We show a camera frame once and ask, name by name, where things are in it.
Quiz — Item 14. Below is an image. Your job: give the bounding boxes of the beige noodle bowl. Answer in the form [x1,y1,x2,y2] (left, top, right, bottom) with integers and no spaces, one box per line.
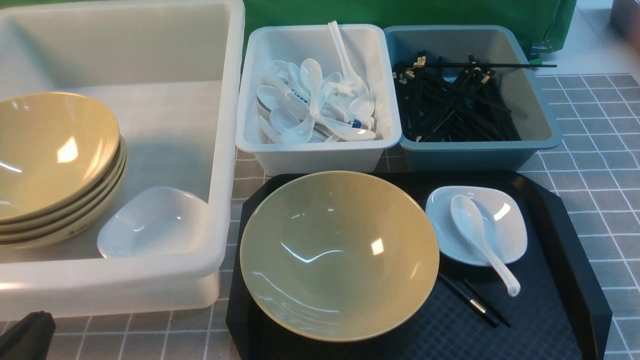
[238,171,441,343]

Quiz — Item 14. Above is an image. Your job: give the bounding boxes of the white ceramic soup spoon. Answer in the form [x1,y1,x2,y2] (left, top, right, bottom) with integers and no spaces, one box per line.
[450,194,521,297]

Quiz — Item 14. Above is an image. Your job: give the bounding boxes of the black chopstick gold band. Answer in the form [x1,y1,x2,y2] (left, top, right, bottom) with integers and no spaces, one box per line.
[438,272,499,328]

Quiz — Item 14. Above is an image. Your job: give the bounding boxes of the small white square dish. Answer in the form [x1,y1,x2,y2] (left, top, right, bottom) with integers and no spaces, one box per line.
[425,186,528,267]

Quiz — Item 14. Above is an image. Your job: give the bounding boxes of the black chopstick plain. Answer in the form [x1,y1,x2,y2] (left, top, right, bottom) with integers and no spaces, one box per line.
[462,278,512,328]

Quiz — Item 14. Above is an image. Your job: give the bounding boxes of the bottom stacked beige bowl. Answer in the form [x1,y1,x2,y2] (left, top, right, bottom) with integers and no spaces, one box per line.
[0,152,128,249]

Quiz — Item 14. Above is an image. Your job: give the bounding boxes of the white spoon with blue mark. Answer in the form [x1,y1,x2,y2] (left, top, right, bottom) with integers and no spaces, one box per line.
[318,116,377,142]

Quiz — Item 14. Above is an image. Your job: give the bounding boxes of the white plastic spoon bin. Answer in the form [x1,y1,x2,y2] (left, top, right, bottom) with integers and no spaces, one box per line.
[236,23,403,176]

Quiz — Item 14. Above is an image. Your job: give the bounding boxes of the upright white spoon in bin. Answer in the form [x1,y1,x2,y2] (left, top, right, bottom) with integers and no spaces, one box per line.
[327,20,370,96]

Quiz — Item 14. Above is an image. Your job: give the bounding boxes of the white spoon centre of bin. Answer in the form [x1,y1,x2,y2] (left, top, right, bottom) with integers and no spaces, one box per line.
[300,58,323,120]

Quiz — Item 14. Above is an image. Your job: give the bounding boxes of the white square dish in tub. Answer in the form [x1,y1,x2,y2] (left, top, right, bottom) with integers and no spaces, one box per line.
[97,186,208,259]

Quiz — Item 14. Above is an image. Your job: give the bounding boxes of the blue plastic chopstick bin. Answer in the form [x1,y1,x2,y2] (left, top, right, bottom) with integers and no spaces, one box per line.
[384,25,562,171]

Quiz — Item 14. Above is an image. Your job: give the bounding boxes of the black plastic serving tray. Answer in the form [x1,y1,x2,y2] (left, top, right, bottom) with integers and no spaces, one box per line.
[226,171,612,360]

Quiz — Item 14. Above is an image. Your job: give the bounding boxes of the green fabric backdrop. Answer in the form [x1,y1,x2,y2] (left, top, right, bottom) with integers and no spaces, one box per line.
[244,0,577,63]

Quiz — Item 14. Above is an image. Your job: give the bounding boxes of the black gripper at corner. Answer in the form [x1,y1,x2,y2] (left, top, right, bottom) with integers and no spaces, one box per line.
[0,311,57,360]

